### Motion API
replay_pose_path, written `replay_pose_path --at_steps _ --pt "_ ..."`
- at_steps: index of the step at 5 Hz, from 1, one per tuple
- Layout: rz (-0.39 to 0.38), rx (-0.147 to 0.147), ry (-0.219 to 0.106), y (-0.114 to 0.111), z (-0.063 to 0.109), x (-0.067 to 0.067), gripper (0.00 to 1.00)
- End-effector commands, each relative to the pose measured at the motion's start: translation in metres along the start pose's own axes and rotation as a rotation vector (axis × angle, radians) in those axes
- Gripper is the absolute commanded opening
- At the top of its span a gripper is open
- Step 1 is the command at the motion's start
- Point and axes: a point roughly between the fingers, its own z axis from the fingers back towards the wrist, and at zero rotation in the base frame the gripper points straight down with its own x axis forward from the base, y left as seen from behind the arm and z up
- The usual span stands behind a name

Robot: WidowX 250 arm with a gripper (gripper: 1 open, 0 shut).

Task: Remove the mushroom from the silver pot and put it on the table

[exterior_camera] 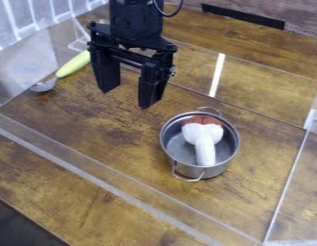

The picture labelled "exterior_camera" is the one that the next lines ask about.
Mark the black cable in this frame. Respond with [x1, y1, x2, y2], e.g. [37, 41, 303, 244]
[150, 0, 184, 18]

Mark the clear acrylic enclosure panel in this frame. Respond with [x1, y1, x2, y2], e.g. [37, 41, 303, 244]
[0, 0, 108, 107]

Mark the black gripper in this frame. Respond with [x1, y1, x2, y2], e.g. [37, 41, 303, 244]
[86, 0, 177, 110]

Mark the clear acrylic bracket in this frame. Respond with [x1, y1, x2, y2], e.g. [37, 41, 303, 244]
[67, 18, 90, 53]

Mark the black strip on table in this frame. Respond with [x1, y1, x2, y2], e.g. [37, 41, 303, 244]
[201, 3, 285, 30]

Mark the white plush mushroom red cap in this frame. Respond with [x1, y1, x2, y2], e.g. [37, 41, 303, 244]
[181, 115, 224, 166]

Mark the silver pot with handles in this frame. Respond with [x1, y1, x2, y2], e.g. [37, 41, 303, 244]
[158, 107, 239, 183]

